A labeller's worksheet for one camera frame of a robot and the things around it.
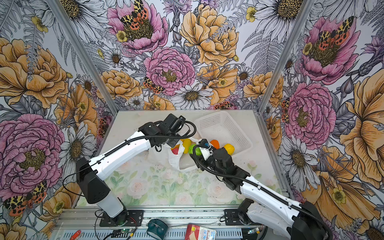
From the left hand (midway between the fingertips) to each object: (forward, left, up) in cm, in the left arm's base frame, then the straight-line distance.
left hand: (169, 138), depth 80 cm
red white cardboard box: (-39, -13, -17) cm, 45 cm away
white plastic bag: (-6, +3, -8) cm, 10 cm away
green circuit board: (-37, +21, -21) cm, 47 cm away
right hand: (-9, -14, -2) cm, 16 cm away
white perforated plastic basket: (+23, -34, -19) cm, 45 cm away
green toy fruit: (-9, -15, +2) cm, 17 cm away
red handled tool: (-39, +42, -21) cm, 61 cm away
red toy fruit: (-4, -3, -6) cm, 8 cm away
